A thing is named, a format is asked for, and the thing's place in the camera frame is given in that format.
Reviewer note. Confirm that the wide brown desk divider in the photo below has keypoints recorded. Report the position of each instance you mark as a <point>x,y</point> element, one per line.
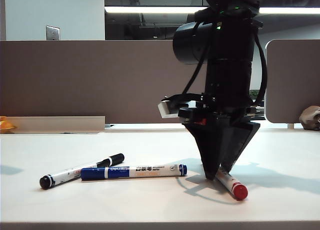
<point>100,82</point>

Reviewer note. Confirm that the orange object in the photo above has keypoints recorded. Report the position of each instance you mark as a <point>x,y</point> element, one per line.
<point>6,124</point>

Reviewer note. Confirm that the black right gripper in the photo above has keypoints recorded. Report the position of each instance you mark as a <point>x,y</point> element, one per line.
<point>228,89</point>

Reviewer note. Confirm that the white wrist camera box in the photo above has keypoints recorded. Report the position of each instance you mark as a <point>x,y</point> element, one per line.
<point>168,110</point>

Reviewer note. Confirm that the blue whiteboard marker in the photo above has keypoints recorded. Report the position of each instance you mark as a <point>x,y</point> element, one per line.
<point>140,171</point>

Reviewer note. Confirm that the black whiteboard marker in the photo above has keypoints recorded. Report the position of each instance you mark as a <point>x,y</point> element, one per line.
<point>60,177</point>

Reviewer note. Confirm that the potted green plant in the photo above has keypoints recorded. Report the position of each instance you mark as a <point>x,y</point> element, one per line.
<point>253,92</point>

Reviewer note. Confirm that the narrow brown desk divider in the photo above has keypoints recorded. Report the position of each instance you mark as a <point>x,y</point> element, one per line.
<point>292,82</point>

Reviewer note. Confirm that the brown crumpled lump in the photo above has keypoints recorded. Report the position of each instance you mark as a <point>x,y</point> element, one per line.
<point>308,117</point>

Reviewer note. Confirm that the metal wall plate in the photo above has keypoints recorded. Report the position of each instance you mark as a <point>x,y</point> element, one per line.
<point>52,33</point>

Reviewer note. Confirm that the red whiteboard marker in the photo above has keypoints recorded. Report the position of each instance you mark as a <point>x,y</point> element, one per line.
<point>237,188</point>

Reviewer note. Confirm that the beige cardboard box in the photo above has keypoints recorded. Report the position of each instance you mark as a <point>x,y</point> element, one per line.
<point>60,124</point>

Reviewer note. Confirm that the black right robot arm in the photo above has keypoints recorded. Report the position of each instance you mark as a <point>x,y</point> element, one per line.
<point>230,39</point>

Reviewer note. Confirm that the long ceiling light strip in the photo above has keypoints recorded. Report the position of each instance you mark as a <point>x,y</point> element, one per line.
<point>150,10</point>

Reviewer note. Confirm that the white divider foot bracket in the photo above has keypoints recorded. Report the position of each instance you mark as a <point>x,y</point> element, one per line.
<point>290,126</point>

